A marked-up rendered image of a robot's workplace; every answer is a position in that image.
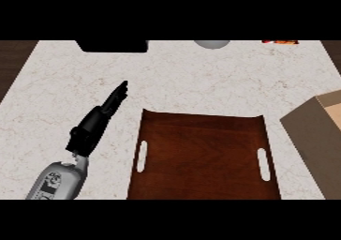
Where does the black appliance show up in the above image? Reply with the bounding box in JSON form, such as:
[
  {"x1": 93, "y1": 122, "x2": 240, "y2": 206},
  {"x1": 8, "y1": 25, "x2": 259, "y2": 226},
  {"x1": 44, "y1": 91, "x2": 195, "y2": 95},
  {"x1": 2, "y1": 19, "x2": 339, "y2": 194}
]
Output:
[{"x1": 75, "y1": 40, "x2": 149, "y2": 53}]

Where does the brown cardboard box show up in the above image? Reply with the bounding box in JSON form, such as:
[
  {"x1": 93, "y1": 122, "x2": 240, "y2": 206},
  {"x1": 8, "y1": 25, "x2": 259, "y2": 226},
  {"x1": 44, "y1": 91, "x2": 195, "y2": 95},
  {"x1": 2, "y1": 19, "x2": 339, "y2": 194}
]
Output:
[{"x1": 279, "y1": 87, "x2": 341, "y2": 201}]

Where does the red and orange packet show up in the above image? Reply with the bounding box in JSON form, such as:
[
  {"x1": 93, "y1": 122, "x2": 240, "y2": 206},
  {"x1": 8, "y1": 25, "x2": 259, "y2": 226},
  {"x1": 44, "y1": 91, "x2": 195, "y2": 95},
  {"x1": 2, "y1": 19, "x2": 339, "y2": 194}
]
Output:
[{"x1": 261, "y1": 40, "x2": 301, "y2": 45}]

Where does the brown wooden tray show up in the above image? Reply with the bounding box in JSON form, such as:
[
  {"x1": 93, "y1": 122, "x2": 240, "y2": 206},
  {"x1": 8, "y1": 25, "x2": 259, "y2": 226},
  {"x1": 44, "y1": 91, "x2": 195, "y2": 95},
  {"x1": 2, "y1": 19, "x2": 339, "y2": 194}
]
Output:
[{"x1": 125, "y1": 108, "x2": 283, "y2": 201}]

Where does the grey round object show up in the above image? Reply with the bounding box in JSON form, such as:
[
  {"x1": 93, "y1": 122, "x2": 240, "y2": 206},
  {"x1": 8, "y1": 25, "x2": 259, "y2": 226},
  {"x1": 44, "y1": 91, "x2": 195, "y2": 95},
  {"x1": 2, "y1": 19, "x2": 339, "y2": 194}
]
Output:
[{"x1": 193, "y1": 40, "x2": 231, "y2": 50}]

